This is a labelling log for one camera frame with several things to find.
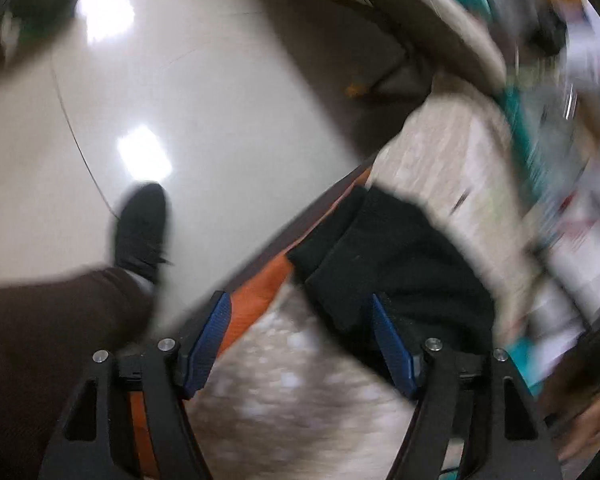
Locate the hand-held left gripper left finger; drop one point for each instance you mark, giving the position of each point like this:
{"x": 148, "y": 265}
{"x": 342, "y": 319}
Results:
{"x": 209, "y": 336}

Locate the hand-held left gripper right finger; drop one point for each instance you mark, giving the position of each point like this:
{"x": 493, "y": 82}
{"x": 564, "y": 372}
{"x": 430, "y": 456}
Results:
{"x": 393, "y": 351}

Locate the black pants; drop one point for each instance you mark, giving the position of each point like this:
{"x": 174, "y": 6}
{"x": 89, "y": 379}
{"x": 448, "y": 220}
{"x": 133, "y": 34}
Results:
{"x": 405, "y": 270}

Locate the person's right forearm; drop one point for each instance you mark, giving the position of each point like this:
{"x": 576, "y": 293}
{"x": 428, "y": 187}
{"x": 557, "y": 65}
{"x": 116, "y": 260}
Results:
{"x": 580, "y": 420}

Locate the beige patterned blanket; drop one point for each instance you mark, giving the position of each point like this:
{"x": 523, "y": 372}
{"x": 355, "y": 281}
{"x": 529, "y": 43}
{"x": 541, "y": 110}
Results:
{"x": 305, "y": 395}

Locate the person's black shoe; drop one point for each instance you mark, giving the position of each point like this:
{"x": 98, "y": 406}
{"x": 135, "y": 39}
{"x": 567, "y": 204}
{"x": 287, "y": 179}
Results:
{"x": 141, "y": 230}

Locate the person's brown trouser leg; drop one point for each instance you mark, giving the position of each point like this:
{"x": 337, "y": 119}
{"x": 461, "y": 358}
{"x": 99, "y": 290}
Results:
{"x": 40, "y": 360}

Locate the teal and white printed cloth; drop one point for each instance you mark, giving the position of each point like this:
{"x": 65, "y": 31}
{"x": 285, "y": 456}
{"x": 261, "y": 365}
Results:
{"x": 570, "y": 160}

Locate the beige curved chair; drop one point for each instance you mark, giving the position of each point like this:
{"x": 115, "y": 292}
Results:
{"x": 430, "y": 15}

